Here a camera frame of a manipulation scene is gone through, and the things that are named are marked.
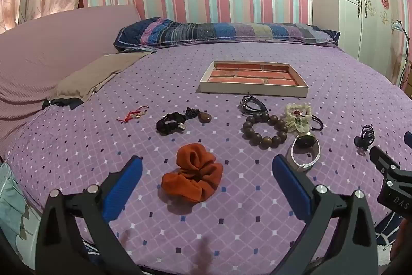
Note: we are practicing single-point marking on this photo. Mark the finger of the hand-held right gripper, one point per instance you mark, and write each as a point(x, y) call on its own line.
point(408, 139)
point(381, 160)

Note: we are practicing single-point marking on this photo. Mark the dark cloth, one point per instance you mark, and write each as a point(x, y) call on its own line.
point(64, 102)

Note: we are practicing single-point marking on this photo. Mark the person's right forearm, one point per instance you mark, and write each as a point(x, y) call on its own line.
point(404, 239)

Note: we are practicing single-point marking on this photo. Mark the tan folded cloth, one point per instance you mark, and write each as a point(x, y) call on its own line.
point(99, 72)

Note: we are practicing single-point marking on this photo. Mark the pink ribbed cushion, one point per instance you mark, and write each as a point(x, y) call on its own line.
point(48, 52)

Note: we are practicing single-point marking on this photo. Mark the black scrunchie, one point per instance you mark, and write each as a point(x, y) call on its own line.
point(170, 123)

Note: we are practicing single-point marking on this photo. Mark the purple checked bedsheet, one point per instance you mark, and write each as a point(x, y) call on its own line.
point(225, 230)

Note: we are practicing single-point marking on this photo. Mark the cream flower scrunchie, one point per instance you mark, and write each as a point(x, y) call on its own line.
point(297, 117)

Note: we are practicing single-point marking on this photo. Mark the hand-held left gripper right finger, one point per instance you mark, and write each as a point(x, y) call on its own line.
point(291, 184)

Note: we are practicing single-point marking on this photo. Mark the black hair claw clip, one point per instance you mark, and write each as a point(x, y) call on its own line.
point(363, 136)

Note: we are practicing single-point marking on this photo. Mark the brick-patterned cardboard tray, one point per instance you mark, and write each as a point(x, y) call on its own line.
point(254, 75)

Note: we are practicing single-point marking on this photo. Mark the desk lamp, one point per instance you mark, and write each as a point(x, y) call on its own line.
point(397, 26)

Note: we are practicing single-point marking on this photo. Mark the light green cloth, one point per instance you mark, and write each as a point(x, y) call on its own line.
point(13, 207)

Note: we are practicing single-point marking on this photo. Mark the orange fabric scrunchie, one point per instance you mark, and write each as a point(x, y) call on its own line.
point(193, 176)

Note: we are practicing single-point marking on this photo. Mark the white wardrobe with decals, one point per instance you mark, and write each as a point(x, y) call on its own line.
point(360, 10)

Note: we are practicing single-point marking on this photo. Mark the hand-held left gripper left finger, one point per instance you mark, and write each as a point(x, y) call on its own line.
point(124, 188)

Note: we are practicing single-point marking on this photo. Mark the striped patchwork pillow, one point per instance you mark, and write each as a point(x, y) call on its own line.
point(225, 31)

